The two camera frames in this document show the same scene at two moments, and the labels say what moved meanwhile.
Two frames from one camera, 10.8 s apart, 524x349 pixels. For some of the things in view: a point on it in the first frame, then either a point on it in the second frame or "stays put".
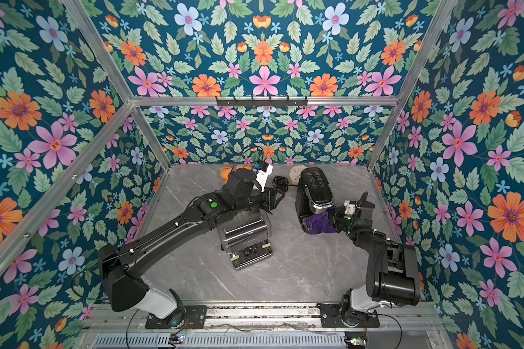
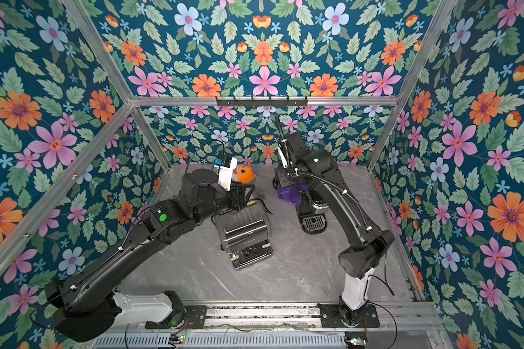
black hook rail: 252,102 stays put
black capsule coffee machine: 314,195 stays put
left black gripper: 268,199 -> 237,199
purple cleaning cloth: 321,223 -> 292,193
